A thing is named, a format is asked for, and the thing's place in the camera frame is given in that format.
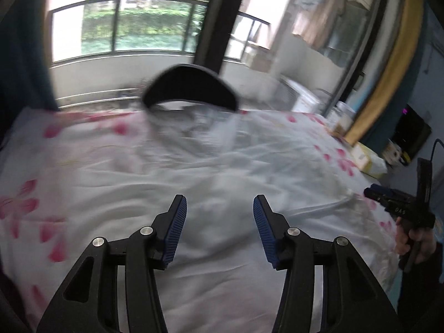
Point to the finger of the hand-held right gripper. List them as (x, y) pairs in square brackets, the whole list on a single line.
[(376, 192)]

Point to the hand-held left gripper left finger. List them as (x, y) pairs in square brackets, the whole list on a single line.
[(175, 229)]

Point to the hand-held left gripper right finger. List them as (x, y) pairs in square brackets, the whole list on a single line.
[(265, 229)]

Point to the white garment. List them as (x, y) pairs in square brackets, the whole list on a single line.
[(215, 180)]

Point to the person's right hand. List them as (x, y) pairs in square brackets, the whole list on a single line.
[(427, 246)]

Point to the yellow tissue box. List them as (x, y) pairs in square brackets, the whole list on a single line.
[(367, 158)]

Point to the black monitor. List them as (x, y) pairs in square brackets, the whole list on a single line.
[(414, 131)]

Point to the clear snack jar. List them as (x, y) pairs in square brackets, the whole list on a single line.
[(341, 118)]

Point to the white air conditioner unit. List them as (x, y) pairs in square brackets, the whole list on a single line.
[(301, 93)]

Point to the yellow curtain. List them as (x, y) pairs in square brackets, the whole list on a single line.
[(392, 69)]

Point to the dark curved band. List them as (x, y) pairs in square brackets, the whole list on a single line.
[(190, 85)]

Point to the pink floral bed sheet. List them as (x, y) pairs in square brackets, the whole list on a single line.
[(34, 166)]

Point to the dark blue-grey hanging garment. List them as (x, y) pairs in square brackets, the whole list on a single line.
[(347, 31)]

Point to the cardboard box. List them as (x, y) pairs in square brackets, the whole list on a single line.
[(258, 57)]

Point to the beige hanging garment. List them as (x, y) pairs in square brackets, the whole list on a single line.
[(319, 14)]

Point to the teal curtain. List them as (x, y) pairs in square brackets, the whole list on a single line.
[(20, 41)]

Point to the dark sliding door frame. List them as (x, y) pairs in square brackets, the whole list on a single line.
[(222, 20)]

